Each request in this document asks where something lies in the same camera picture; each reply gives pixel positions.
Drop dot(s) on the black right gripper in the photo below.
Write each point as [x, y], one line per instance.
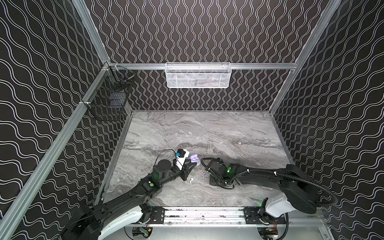
[216, 176]

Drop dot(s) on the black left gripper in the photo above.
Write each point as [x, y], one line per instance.
[186, 172]

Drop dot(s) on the purple earbud charging case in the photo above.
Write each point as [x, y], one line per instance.
[195, 159]

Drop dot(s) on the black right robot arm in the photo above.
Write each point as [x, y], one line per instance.
[303, 193]

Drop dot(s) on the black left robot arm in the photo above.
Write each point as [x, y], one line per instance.
[99, 222]

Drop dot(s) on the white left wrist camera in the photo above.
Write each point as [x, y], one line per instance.
[181, 156]

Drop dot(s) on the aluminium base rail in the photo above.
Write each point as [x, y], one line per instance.
[195, 217]

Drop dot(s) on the white wire mesh basket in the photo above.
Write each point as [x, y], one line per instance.
[198, 78]

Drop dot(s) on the black wire basket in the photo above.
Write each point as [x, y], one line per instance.
[108, 102]

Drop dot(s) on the aluminium frame back bar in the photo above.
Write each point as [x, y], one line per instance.
[233, 66]

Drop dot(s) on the aluminium frame post left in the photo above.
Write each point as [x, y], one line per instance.
[52, 60]

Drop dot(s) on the aluminium frame post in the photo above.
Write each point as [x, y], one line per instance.
[314, 37]
[52, 60]

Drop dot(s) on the aluminium frame post right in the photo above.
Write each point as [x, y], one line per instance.
[314, 37]

